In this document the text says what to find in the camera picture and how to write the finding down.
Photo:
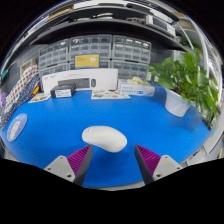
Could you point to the white and blue box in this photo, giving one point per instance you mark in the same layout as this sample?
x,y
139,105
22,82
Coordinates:
x,y
136,90

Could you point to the round light-blue mouse pad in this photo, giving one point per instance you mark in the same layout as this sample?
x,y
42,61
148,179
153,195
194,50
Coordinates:
x,y
16,127

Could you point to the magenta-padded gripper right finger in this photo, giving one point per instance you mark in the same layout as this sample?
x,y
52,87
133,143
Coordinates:
x,y
156,165

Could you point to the yellow and blue box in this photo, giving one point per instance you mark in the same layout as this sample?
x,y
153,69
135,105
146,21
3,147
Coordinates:
x,y
86,61

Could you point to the red-blue checked cloth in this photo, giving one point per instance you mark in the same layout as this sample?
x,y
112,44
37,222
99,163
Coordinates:
x,y
25,78

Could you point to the white wicker basket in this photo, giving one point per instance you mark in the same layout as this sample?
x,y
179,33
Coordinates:
x,y
28,65

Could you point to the colourful picture sheet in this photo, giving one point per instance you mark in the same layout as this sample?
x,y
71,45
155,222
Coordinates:
x,y
40,97
110,95

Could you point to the purple toy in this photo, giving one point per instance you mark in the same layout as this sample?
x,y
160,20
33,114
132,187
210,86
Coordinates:
x,y
3,99

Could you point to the green plant in white pot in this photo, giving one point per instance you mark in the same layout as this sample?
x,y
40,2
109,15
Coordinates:
x,y
186,76

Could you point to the teal plastic item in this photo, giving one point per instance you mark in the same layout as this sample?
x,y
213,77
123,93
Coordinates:
x,y
4,74

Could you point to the white computer mouse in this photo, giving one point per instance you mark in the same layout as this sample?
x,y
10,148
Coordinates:
x,y
105,138

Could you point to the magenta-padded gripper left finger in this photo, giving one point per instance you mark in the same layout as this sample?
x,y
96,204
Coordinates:
x,y
71,165

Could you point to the small black box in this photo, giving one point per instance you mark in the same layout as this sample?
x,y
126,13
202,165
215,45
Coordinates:
x,y
63,89

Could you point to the long white keyboard box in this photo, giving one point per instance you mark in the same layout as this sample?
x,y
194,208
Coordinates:
x,y
100,78

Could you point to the dark grey pegboard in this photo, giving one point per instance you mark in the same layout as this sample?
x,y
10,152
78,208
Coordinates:
x,y
30,53

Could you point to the dark wall shelf unit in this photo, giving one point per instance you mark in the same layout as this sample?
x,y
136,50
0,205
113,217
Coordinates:
x,y
100,25

